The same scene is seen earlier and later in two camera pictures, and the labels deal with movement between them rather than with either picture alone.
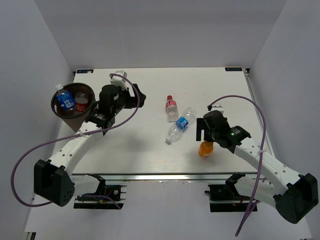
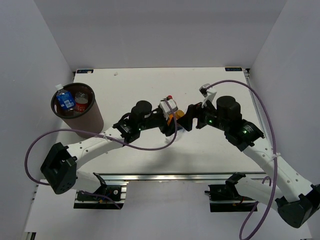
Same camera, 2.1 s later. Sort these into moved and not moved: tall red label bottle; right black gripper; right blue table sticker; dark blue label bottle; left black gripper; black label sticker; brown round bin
Moved: right black gripper; left black gripper
Not moved: dark blue label bottle; black label sticker; brown round bin; tall red label bottle; right blue table sticker
